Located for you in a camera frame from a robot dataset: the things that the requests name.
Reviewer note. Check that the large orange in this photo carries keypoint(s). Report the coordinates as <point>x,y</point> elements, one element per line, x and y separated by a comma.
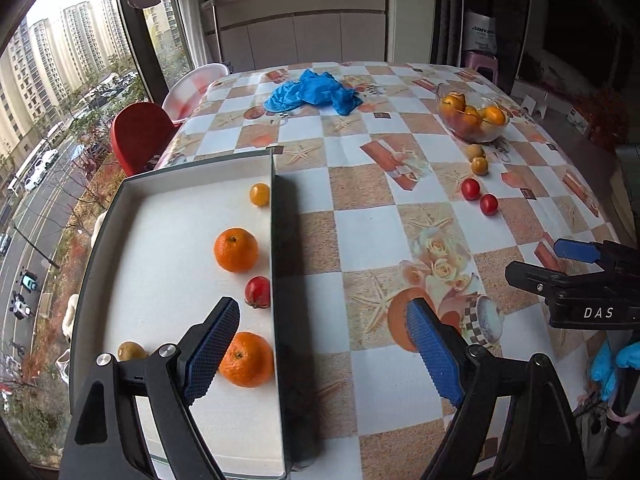
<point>248,362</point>
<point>236,250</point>

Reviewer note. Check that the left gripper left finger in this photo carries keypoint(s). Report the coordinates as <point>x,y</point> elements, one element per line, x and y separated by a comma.
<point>105,439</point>

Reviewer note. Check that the white pink chair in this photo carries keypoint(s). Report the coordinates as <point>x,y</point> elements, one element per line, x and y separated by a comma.
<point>188,91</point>

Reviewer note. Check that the red cherry tomato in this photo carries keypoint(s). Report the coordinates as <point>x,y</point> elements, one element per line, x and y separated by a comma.
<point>470,189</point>
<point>489,204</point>

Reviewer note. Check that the small orange fruit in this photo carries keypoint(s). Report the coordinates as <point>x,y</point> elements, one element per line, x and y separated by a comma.
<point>479,166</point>

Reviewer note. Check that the red chair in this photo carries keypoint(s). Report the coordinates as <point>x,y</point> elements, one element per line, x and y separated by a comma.
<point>139,132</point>

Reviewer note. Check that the large orange lower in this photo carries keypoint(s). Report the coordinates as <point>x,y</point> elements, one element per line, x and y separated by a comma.
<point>248,362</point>

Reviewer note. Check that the large orange upper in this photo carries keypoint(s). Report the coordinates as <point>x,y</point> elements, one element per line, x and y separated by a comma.
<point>236,250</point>

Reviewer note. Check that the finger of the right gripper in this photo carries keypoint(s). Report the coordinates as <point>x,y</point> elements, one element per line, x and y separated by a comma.
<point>608,256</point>
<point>540,284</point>

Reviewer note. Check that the pink plastic stool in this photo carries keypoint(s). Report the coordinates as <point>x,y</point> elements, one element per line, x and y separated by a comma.
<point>483,63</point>

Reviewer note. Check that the glass fruit bowl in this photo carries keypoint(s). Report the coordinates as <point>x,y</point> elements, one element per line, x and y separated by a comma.
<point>469,126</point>

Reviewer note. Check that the red tomato in tray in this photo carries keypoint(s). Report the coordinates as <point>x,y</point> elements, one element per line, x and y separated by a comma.
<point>257,293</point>

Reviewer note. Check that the white sideboard cabinet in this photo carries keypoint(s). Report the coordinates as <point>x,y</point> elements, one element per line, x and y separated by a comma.
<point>255,34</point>

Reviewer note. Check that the white shallow box tray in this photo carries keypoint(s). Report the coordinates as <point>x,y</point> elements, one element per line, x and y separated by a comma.
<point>152,274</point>

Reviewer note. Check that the blue gloved right hand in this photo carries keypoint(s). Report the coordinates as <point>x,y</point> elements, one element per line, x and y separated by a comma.
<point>606,363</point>

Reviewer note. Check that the blue crumpled cloth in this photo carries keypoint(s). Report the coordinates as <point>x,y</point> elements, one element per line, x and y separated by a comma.
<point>318,90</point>

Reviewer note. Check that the checkered plastic tablecloth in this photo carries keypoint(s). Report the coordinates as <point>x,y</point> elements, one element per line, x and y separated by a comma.
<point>378,215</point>

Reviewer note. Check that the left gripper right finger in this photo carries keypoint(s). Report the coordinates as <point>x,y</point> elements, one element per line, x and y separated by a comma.
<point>540,438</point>

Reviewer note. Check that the tan round fruit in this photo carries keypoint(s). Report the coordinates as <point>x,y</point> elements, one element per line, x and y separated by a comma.
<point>473,151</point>

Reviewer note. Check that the brown-yellow kiwi fruit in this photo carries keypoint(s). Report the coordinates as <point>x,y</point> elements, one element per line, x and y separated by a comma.
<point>130,350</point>

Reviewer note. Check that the orange in bowl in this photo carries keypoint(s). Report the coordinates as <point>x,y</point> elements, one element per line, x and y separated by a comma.
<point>494,115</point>
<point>456,100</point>

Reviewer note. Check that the orange in bowl right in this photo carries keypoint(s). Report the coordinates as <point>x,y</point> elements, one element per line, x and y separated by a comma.
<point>494,115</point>

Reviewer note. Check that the small yellow-orange tomato in tray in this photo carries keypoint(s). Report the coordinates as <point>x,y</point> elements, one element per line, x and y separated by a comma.
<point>260,194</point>

